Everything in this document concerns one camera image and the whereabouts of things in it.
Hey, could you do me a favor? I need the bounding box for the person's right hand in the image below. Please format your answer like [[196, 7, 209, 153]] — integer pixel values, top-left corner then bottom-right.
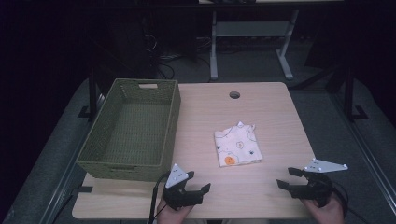
[[299, 193, 346, 224]]

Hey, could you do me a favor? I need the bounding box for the black metal stand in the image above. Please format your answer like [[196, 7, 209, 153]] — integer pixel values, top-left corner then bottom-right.
[[77, 66, 106, 123], [342, 66, 370, 123]]

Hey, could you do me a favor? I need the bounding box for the grey metal floor rail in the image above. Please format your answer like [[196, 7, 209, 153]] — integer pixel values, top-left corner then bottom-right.
[[329, 92, 396, 218], [38, 124, 94, 224]]

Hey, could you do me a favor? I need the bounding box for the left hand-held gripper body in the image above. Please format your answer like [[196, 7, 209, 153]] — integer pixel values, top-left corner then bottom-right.
[[162, 163, 203, 210]]

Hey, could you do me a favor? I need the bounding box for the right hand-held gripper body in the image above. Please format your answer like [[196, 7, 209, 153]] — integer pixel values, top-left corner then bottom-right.
[[292, 158, 349, 208]]

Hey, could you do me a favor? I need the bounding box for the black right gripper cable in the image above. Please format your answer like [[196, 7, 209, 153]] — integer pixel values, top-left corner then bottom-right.
[[332, 182, 372, 224]]

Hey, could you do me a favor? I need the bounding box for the tangle of floor cables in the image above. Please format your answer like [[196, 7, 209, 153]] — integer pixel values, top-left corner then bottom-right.
[[141, 32, 213, 80]]

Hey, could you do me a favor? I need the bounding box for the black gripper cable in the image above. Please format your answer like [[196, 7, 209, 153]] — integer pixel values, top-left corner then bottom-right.
[[148, 172, 172, 224], [332, 182, 372, 224]]

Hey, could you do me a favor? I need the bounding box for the white printed cloth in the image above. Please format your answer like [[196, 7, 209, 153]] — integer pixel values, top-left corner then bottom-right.
[[214, 120, 263, 168]]

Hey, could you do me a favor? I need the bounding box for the person's left hand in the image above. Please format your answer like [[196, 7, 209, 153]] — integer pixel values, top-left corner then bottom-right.
[[155, 198, 194, 224]]

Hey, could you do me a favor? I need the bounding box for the grey metal desk frame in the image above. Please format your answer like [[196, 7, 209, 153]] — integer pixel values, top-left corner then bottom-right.
[[208, 8, 301, 82]]

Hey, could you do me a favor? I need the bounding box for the green woven basket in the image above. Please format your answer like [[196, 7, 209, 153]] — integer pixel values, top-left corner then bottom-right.
[[76, 77, 182, 183]]

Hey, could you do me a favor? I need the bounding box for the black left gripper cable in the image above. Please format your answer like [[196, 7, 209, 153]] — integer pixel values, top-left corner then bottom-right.
[[148, 172, 172, 224]]

